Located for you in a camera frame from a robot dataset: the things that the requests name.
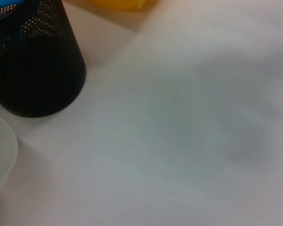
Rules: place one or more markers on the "black mesh pen holder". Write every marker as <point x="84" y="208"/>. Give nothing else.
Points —
<point x="37" y="70"/>

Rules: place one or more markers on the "green wavy glass fruit plate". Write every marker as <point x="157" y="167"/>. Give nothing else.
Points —
<point x="1" y="153"/>

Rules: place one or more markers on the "yellow plastic bin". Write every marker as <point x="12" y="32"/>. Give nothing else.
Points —
<point x="115" y="3"/>

